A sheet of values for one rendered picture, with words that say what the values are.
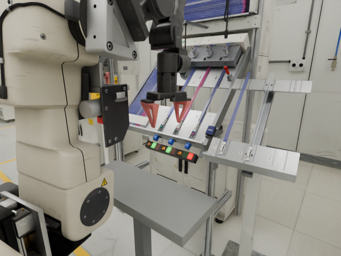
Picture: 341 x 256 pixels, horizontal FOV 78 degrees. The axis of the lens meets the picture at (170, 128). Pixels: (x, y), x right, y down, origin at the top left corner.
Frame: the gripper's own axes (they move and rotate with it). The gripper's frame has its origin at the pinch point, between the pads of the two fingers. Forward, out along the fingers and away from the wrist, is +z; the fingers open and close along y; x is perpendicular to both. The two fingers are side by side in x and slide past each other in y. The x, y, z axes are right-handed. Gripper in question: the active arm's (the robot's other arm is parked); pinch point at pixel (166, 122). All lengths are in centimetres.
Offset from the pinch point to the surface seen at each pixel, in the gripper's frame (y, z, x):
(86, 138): -27, 64, -188
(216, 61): -67, -20, -40
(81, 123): -25, 47, -193
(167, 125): -35, 17, -46
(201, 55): -68, -24, -53
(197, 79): -62, -9, -50
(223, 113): -53, 7, -21
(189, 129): -39, 17, -32
